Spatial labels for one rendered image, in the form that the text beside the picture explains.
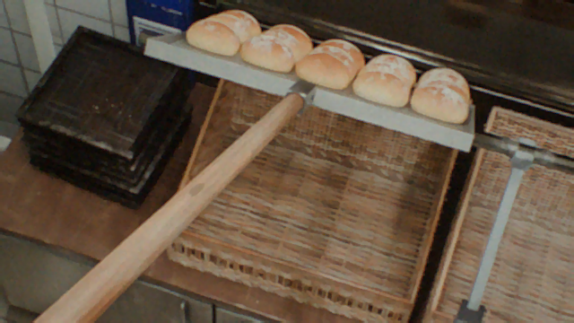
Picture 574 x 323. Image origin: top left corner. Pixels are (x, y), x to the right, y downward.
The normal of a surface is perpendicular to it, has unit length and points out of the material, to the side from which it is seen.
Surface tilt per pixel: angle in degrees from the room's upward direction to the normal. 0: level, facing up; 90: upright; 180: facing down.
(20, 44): 90
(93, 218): 0
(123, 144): 0
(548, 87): 70
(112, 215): 0
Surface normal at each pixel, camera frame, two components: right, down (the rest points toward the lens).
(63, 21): -0.32, 0.78
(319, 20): -0.29, 0.54
